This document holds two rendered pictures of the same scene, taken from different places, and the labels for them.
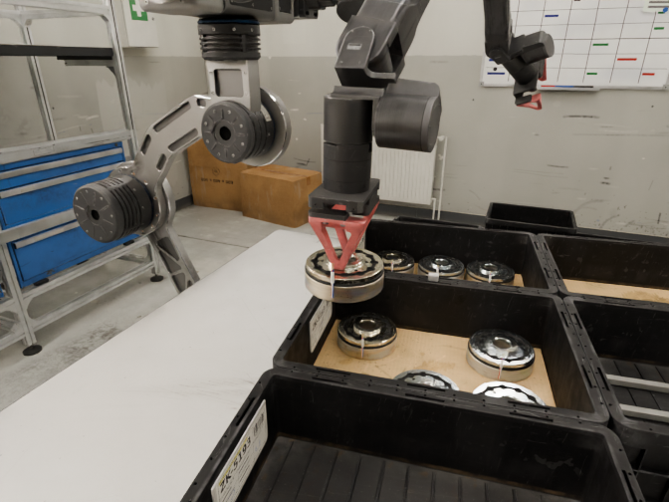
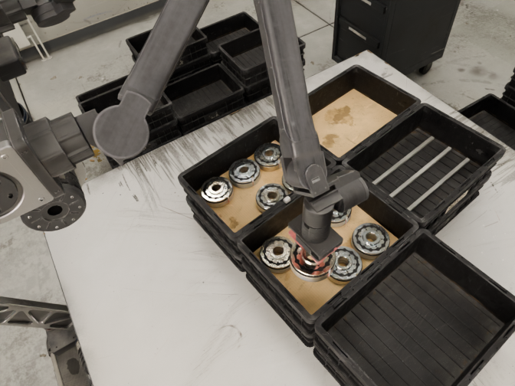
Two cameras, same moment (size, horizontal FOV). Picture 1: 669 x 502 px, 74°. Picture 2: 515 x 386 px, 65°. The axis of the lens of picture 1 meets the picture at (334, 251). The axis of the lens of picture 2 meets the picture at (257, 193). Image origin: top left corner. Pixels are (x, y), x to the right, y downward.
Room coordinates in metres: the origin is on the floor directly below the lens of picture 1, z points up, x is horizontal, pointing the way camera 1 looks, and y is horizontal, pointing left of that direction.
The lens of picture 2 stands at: (0.32, 0.37, 1.86)
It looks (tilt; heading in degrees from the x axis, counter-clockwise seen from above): 53 degrees down; 312
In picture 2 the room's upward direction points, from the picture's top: 8 degrees counter-clockwise
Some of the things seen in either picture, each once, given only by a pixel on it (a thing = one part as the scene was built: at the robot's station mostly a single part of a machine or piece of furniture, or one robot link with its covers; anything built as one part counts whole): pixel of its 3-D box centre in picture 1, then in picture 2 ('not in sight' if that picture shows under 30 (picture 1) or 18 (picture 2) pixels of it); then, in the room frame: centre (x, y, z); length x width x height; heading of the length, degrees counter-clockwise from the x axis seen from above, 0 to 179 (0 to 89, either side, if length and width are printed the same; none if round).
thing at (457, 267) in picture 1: (441, 264); (244, 170); (0.92, -0.24, 0.86); 0.10 x 0.10 x 0.01
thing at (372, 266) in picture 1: (344, 263); (312, 255); (0.53, -0.01, 1.05); 0.10 x 0.10 x 0.01
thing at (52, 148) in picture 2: not in sight; (57, 145); (0.83, 0.23, 1.45); 0.09 x 0.08 x 0.12; 157
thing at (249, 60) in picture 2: not in sight; (264, 78); (1.55, -1.18, 0.37); 0.40 x 0.30 x 0.45; 67
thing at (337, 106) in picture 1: (353, 119); (320, 207); (0.52, -0.02, 1.23); 0.07 x 0.06 x 0.07; 66
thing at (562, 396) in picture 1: (429, 360); (326, 244); (0.56, -0.15, 0.87); 0.40 x 0.30 x 0.11; 75
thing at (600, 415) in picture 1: (432, 332); (326, 235); (0.56, -0.15, 0.92); 0.40 x 0.30 x 0.02; 75
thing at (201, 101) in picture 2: not in sight; (205, 112); (1.70, -0.81, 0.31); 0.40 x 0.30 x 0.34; 67
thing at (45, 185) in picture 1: (77, 208); not in sight; (2.14, 1.30, 0.60); 0.72 x 0.03 x 0.56; 157
